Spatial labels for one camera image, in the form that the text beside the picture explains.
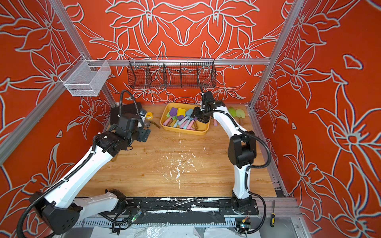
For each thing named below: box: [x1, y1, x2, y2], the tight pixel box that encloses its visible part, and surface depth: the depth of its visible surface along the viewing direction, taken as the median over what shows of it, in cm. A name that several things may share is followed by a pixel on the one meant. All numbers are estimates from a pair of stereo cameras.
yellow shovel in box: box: [177, 107, 187, 118], surface depth 112 cm
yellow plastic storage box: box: [159, 102, 211, 136], surface depth 103 cm
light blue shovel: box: [183, 108, 194, 130], surface depth 109 cm
